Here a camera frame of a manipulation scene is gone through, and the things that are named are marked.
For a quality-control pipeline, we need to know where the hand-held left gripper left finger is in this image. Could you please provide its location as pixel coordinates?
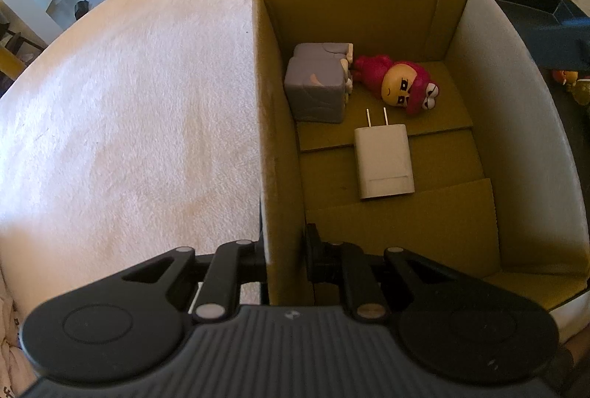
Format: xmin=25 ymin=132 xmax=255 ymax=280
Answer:
xmin=122 ymin=239 xmax=269 ymax=325

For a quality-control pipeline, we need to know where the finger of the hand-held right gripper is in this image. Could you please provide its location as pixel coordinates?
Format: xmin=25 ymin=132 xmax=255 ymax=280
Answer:
xmin=525 ymin=15 xmax=590 ymax=71

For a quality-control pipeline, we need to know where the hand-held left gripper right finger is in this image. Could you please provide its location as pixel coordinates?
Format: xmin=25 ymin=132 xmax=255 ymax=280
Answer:
xmin=303 ymin=223 xmax=466 ymax=325

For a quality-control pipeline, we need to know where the small orange figurine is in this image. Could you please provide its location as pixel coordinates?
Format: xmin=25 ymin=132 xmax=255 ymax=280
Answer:
xmin=551 ymin=69 xmax=590 ymax=106

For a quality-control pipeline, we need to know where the brown cardboard box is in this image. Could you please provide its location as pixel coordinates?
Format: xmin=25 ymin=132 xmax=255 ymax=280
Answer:
xmin=251 ymin=0 xmax=590 ymax=321

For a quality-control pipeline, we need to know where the white plug charger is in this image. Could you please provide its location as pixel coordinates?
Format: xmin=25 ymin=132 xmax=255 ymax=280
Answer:
xmin=353 ymin=108 xmax=416 ymax=202

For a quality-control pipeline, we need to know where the grey block toy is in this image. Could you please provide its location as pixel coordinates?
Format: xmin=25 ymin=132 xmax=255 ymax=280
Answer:
xmin=284 ymin=42 xmax=355 ymax=123

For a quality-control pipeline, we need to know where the pink hooded doll figurine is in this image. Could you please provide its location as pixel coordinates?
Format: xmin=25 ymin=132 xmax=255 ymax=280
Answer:
xmin=353 ymin=54 xmax=442 ymax=111

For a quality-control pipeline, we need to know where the cream printed pillow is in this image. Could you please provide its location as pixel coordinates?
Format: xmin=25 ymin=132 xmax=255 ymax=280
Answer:
xmin=0 ymin=278 xmax=29 ymax=398

